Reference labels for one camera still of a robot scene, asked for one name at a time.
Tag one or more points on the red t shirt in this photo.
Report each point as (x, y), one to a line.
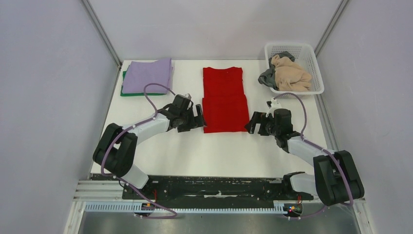
(224, 103)

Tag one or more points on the beige t shirt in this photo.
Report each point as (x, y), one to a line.
(289, 75)

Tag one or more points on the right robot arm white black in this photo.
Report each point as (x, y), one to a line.
(335, 179)

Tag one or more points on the folded purple t shirt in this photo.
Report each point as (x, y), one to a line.
(139, 74)

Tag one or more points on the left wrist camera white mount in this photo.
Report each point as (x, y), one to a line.
(186, 96)

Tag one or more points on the white slotted cable duct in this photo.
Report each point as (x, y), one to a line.
(143, 208)

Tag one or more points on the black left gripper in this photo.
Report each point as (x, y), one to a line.
(183, 128)

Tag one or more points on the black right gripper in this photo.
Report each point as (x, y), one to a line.
(257, 117)

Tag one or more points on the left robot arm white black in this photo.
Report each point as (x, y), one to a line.
(116, 149)

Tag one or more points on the folded green t shirt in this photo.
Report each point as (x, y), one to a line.
(122, 94)

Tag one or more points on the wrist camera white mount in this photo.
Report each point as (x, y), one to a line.
(186, 96)
(273, 105)

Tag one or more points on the white plastic basket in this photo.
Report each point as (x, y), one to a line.
(305, 57)

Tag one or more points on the grey t shirt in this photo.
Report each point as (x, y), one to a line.
(267, 78)

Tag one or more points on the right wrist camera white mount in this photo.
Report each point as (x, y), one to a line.
(273, 105)

